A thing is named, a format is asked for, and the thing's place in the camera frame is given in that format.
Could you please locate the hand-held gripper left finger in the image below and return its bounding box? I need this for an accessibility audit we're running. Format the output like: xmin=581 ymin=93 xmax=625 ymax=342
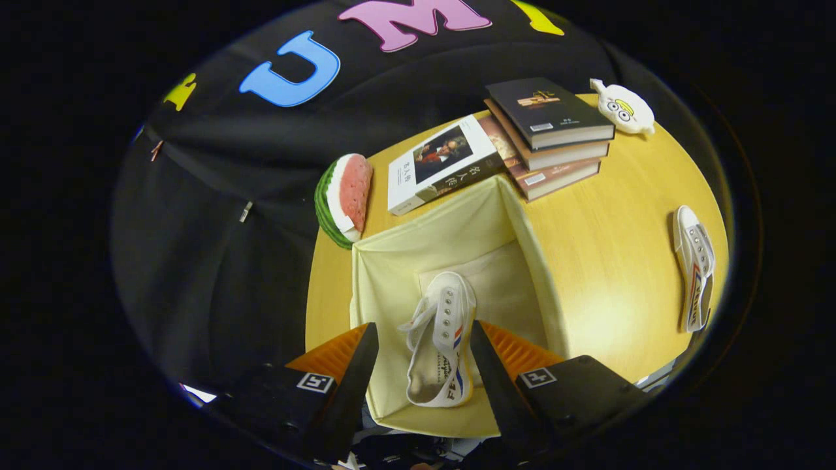
xmin=209 ymin=322 xmax=379 ymax=464

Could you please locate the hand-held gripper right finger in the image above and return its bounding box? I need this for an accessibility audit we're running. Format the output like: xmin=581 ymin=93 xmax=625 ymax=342
xmin=470 ymin=320 xmax=647 ymax=458

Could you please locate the white canvas shoe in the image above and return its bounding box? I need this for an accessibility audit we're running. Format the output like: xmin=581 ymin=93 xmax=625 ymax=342
xmin=398 ymin=272 xmax=477 ymax=409
xmin=673 ymin=205 xmax=716 ymax=334

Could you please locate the cream fabric storage box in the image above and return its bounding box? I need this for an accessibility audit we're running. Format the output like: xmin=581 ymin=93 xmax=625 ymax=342
xmin=349 ymin=175 xmax=570 ymax=438

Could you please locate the black backdrop cloth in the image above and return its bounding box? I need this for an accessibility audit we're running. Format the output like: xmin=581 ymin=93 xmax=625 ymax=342
xmin=111 ymin=0 xmax=654 ymax=418

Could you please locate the watermelon slice toy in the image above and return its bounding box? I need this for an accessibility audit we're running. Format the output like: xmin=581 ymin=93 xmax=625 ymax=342
xmin=314 ymin=153 xmax=374 ymax=250

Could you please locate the reddish brown book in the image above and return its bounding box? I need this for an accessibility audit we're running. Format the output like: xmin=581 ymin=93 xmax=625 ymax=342
xmin=477 ymin=116 xmax=602 ymax=202

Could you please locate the white portrait cover book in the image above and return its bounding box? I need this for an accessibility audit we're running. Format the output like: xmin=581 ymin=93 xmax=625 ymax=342
xmin=387 ymin=115 xmax=507 ymax=216

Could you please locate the white plush toy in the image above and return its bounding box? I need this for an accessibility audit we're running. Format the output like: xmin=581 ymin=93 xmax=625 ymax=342
xmin=589 ymin=78 xmax=656 ymax=136

